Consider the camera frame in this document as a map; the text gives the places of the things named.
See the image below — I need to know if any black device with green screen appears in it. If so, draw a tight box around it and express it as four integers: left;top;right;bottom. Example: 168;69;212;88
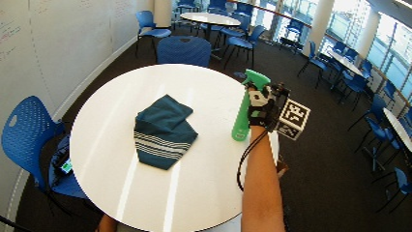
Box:
51;154;75;177

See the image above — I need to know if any black glove cable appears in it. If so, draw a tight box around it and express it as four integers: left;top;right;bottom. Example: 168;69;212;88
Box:
236;130;270;193

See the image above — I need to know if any long white table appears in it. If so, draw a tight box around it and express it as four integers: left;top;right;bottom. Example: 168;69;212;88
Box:
326;48;367;77
383;107;412;153

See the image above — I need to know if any green spray bottle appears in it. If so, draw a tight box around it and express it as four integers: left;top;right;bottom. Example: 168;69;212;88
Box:
231;69;274;142

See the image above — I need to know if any round white table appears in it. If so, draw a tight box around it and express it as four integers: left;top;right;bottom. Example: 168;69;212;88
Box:
179;12;243;41

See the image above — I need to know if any white marker cube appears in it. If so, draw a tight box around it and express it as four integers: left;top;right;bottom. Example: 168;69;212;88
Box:
275;98;312;141

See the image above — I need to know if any teal striped cloth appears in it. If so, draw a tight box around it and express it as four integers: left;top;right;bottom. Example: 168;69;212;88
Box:
132;94;200;171

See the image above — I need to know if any group of blue chairs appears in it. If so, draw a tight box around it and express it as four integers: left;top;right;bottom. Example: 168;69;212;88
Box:
279;18;412;215

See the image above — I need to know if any white pillar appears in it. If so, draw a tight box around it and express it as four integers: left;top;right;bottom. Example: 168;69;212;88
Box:
152;0;174;29
302;0;336;58

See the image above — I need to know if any blue perforated chair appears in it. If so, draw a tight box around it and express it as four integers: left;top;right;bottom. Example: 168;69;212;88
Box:
156;35;212;69
135;10;172;60
223;24;268;70
0;95;90;207

